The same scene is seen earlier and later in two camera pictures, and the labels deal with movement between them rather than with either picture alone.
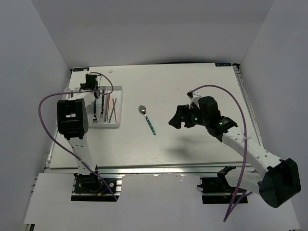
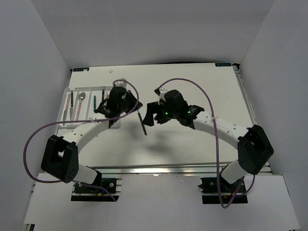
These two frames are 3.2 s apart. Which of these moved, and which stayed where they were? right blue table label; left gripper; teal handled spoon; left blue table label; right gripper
Moved: teal handled spoon; left gripper; right gripper
Stayed: right blue table label; left blue table label
